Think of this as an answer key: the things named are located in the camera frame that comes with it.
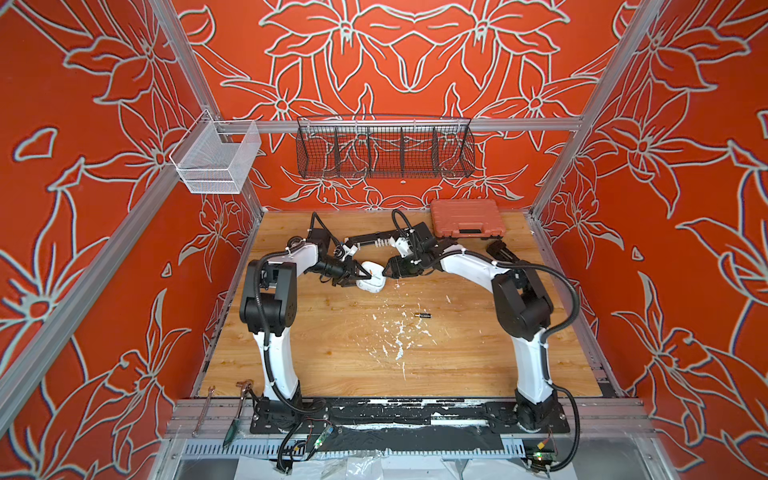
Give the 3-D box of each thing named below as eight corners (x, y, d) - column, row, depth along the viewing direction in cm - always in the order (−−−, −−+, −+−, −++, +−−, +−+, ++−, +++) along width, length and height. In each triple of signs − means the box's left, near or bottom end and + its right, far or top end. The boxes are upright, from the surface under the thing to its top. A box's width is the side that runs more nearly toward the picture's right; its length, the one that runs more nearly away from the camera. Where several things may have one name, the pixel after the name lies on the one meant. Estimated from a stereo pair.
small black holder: (503, 269, 104) (506, 264, 102) (483, 248, 110) (486, 243, 108) (516, 262, 106) (519, 258, 103) (496, 242, 112) (498, 238, 109)
